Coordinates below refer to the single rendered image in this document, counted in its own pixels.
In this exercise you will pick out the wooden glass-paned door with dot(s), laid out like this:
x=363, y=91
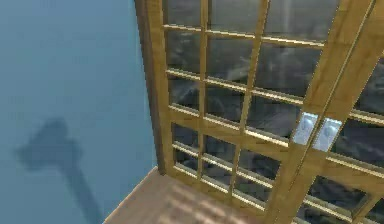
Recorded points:
x=356, y=71
x=226, y=119

